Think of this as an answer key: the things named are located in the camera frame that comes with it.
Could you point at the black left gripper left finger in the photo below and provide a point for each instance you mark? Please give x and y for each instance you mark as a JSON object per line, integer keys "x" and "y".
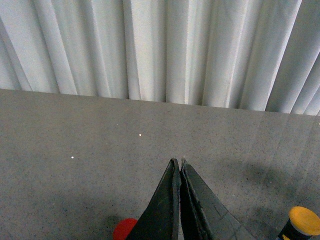
{"x": 160, "y": 220}

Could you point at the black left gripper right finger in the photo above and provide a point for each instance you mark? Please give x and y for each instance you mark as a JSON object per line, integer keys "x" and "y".
{"x": 203, "y": 216}

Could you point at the red push button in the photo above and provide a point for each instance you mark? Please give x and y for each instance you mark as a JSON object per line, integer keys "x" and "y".
{"x": 123, "y": 228}

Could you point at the yellow push button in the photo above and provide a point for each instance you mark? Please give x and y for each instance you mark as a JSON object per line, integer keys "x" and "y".
{"x": 302, "y": 224}

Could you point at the white pleated curtain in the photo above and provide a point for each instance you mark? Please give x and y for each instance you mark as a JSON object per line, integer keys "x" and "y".
{"x": 261, "y": 55}

